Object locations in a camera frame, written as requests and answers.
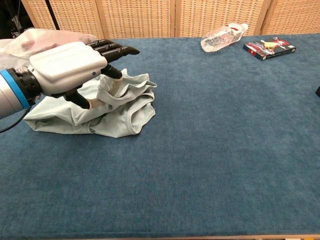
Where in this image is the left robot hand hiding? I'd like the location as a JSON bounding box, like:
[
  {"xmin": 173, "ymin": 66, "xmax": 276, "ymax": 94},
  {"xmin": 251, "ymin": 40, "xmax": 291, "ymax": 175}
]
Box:
[{"xmin": 27, "ymin": 39, "xmax": 141, "ymax": 110}]

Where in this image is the light green t-shirt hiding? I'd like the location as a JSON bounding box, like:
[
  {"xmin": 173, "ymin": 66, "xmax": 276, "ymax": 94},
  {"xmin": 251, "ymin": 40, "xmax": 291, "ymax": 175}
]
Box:
[{"xmin": 22, "ymin": 68, "xmax": 158, "ymax": 138}]

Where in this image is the plastic bag with red garment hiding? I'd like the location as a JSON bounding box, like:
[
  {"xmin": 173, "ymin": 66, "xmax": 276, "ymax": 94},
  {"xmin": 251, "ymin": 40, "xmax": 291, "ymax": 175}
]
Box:
[{"xmin": 0, "ymin": 27, "xmax": 97, "ymax": 67}]

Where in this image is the woven wooden folding screen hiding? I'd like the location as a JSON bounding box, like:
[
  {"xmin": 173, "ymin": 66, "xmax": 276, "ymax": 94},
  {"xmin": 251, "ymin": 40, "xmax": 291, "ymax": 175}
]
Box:
[{"xmin": 21, "ymin": 0, "xmax": 320, "ymax": 40}]

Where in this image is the clear plastic water bottle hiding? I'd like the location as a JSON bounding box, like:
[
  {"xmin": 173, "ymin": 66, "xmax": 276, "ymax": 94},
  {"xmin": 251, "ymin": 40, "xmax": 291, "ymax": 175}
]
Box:
[{"xmin": 200, "ymin": 21, "xmax": 249, "ymax": 53}]

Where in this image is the blue felt table cover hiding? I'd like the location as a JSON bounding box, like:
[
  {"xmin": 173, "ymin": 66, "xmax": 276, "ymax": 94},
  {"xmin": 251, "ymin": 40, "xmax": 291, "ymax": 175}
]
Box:
[{"xmin": 0, "ymin": 33, "xmax": 320, "ymax": 238}]

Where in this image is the dark printed flat box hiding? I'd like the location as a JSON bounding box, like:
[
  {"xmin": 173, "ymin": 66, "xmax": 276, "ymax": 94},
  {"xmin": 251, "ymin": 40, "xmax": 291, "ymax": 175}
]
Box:
[{"xmin": 242, "ymin": 37, "xmax": 297, "ymax": 62}]

